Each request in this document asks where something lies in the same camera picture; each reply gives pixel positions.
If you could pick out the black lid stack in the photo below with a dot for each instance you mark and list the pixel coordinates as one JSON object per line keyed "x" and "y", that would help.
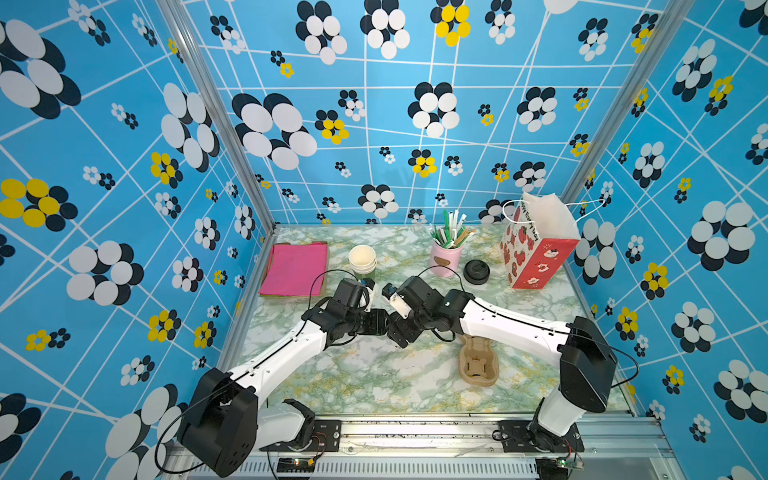
{"x": 476, "y": 272}

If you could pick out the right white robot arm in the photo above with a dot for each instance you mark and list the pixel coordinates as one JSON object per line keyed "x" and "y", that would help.
{"x": 585, "y": 360}

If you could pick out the stack of paper cups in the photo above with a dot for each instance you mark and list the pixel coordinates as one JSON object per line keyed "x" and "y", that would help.
{"x": 363, "y": 262}

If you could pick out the pink napkin stack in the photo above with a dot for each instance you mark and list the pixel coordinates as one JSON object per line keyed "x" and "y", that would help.
{"x": 294, "y": 270}

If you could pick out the black cup lid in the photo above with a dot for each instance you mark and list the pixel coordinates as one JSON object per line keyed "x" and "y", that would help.
{"x": 398, "y": 330}

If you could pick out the red paper gift bag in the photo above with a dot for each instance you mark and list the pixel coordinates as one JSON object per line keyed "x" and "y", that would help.
{"x": 540, "y": 234}

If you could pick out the pink straw holder cup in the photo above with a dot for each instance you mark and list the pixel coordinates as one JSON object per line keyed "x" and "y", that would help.
{"x": 444, "y": 262}

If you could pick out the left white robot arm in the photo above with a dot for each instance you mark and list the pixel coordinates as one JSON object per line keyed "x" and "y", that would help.
{"x": 228, "y": 416}

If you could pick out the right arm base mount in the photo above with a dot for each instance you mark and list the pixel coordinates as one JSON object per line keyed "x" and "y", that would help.
{"x": 519, "y": 436}

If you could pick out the brown cardboard cup carrier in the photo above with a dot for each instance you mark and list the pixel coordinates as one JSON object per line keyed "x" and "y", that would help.
{"x": 477, "y": 362}

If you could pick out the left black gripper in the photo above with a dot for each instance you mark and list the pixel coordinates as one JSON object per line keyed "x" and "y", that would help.
{"x": 379, "y": 322}

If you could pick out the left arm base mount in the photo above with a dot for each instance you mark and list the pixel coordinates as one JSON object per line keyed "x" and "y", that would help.
{"x": 319, "y": 436}

